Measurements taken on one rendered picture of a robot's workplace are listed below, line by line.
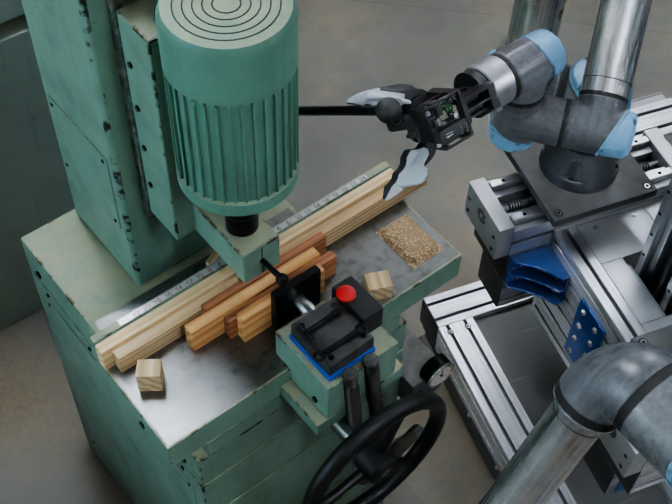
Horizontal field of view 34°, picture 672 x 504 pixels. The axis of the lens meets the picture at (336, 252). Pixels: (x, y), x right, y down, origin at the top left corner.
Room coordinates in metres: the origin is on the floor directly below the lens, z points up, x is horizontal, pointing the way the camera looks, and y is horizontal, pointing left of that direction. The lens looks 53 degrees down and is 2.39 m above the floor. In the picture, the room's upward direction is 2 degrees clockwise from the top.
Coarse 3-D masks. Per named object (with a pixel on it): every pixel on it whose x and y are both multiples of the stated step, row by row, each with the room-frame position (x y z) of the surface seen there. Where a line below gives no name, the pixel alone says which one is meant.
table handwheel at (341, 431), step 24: (384, 408) 0.81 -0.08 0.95; (408, 408) 0.82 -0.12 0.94; (432, 408) 0.85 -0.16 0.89; (336, 432) 0.85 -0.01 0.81; (360, 432) 0.77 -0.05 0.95; (432, 432) 0.87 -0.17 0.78; (336, 456) 0.74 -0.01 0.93; (360, 456) 0.79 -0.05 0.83; (384, 456) 0.79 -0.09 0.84; (408, 456) 0.85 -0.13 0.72; (312, 480) 0.73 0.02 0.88; (360, 480) 0.77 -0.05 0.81; (384, 480) 0.82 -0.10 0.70
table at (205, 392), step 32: (384, 224) 1.21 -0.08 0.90; (352, 256) 1.13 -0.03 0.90; (384, 256) 1.14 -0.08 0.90; (448, 256) 1.14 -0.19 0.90; (416, 288) 1.08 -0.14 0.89; (384, 320) 1.04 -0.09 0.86; (160, 352) 0.93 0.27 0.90; (192, 352) 0.93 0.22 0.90; (224, 352) 0.93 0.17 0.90; (256, 352) 0.94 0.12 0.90; (128, 384) 0.87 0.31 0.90; (192, 384) 0.87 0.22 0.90; (224, 384) 0.87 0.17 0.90; (256, 384) 0.88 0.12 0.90; (288, 384) 0.90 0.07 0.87; (384, 384) 0.91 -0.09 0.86; (160, 416) 0.81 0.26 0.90; (192, 416) 0.82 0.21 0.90; (224, 416) 0.83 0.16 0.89; (320, 416) 0.84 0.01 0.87; (160, 448) 0.78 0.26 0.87; (192, 448) 0.78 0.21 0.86
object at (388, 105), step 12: (300, 108) 1.17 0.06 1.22; (312, 108) 1.15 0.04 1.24; (324, 108) 1.12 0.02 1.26; (336, 108) 1.10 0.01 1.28; (348, 108) 1.08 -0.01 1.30; (360, 108) 1.06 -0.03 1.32; (372, 108) 1.05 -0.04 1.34; (384, 108) 1.02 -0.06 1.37; (396, 108) 1.02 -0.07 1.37; (384, 120) 1.01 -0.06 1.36; (396, 120) 1.02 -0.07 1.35
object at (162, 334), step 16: (400, 192) 1.26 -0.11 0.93; (352, 208) 1.21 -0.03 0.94; (368, 208) 1.21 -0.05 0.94; (384, 208) 1.24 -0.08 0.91; (336, 224) 1.17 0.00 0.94; (352, 224) 1.19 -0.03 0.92; (304, 240) 1.13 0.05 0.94; (336, 240) 1.17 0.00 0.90; (224, 288) 1.03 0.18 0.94; (192, 304) 1.00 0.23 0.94; (176, 320) 0.96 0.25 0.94; (144, 336) 0.93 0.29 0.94; (160, 336) 0.94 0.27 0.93; (176, 336) 0.95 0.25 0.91; (112, 352) 0.90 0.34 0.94; (128, 352) 0.90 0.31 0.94; (144, 352) 0.92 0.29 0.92; (128, 368) 0.90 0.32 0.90
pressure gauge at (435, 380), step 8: (432, 360) 1.06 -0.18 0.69; (440, 360) 1.06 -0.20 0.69; (448, 360) 1.07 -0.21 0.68; (424, 368) 1.05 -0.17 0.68; (432, 368) 1.05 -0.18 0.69; (440, 368) 1.05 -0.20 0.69; (448, 368) 1.06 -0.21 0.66; (424, 376) 1.04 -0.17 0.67; (432, 376) 1.04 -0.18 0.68; (440, 376) 1.05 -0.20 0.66; (448, 376) 1.06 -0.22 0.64; (432, 384) 1.04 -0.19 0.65
